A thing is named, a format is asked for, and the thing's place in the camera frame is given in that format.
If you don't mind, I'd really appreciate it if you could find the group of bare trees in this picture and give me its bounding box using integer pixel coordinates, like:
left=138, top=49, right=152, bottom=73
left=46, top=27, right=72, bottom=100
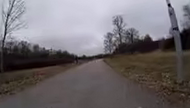
left=100, top=11, right=161, bottom=57

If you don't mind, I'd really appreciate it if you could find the grey asphalt path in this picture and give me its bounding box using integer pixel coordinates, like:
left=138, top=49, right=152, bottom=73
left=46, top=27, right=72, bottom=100
left=0, top=52, right=177, bottom=108

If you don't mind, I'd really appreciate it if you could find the dry grass field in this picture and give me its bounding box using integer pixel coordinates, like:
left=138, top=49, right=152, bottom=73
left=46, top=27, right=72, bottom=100
left=102, top=46, right=190, bottom=108

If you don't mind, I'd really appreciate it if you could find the dark wood line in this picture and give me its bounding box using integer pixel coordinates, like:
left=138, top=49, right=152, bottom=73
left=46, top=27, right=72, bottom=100
left=0, top=28, right=80, bottom=73

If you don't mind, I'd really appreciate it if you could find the grass verge with dead leaves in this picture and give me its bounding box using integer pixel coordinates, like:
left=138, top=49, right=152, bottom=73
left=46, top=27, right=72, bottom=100
left=0, top=60, right=85, bottom=102

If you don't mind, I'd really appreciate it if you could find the grey street lamp pole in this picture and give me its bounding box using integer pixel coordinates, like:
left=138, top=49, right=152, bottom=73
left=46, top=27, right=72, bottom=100
left=159, top=0, right=187, bottom=83

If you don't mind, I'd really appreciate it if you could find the thin bare tree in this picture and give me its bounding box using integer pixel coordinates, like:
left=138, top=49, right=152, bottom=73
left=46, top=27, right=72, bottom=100
left=0, top=0, right=34, bottom=74

